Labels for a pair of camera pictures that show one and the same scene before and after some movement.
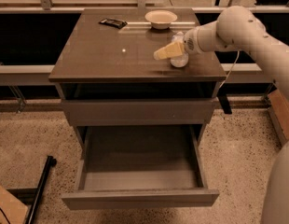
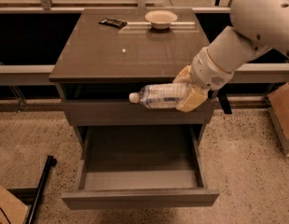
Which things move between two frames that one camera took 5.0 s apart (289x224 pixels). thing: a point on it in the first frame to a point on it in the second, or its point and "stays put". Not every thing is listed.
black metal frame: (32, 196) stays put
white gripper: (191, 43) to (207, 69)
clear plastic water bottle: (181, 61) to (164, 95)
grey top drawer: (134, 112) stays put
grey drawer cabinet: (108, 76) stays put
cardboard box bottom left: (8, 209) stays put
